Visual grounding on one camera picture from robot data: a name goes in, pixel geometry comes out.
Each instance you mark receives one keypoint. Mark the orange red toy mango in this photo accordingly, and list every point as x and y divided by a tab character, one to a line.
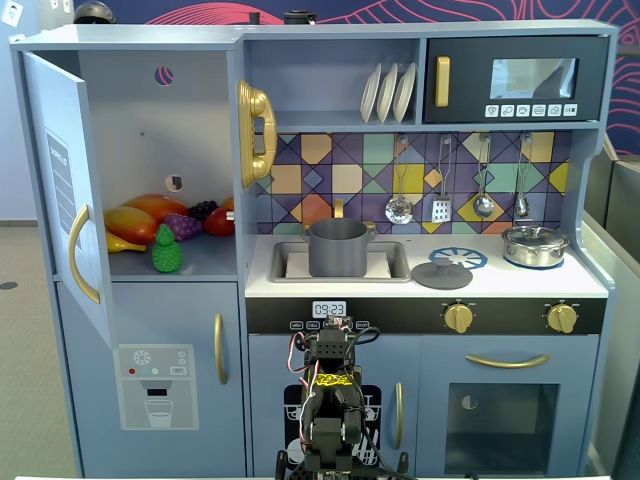
160	205

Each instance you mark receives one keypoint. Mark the yellow toy banana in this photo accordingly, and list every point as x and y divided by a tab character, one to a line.
120	245

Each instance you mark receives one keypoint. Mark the white toy plate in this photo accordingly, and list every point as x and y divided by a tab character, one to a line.
370	95
386	95
404	92

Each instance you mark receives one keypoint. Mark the blue toy kitchen unit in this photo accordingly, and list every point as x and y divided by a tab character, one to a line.
150	40

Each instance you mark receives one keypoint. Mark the black toy microwave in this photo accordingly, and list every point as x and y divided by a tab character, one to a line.
465	50

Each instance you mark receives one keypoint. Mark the black helmet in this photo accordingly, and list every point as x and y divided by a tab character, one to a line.
95	12

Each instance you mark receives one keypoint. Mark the gray sink basin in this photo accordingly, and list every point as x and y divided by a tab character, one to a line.
395	260

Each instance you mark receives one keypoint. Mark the dark toy grapes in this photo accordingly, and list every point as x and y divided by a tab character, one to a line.
202	209

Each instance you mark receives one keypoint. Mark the steel ladle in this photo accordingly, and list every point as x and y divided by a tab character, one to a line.
483	206

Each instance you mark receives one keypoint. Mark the red toy tomato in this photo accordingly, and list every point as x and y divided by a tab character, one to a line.
217	222

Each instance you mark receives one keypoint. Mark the orange toy fruit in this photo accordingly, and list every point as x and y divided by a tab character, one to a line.
229	203

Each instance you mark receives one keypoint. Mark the black trash bin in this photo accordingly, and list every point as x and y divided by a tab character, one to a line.
299	18

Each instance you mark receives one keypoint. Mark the gold stove knob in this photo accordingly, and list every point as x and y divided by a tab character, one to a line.
562	318
459	318

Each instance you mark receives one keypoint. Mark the steel slotted spatula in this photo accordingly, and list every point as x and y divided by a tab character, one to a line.
440	210

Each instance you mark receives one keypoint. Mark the gray plastic pot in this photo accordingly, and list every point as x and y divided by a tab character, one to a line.
337	250

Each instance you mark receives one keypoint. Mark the steel pot with lid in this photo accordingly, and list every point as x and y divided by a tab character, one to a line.
532	250

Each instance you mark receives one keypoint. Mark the gray pot lid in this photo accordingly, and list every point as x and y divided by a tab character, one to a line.
440	277

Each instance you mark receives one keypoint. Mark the steel skimmer spoon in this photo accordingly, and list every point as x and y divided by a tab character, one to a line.
399	210

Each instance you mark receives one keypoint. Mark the purple toy grapes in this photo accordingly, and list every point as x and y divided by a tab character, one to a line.
185	226

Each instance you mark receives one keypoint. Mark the yellow red toy mango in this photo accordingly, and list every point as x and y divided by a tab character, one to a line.
130	225

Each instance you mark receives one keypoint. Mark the steel serving spoon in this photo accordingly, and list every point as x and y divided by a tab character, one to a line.
522	205

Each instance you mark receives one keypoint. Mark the green toy pineapple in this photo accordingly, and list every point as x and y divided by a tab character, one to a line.
167	257

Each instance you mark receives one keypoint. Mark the gold toy faucet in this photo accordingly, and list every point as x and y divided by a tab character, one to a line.
339	207

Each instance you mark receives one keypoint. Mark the blue cabinet door shopping list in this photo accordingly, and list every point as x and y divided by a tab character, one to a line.
45	110

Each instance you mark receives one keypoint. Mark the gold toy telephone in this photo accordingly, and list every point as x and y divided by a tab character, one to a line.
260	105

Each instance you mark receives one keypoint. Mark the white wall socket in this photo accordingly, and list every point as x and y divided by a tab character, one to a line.
11	12

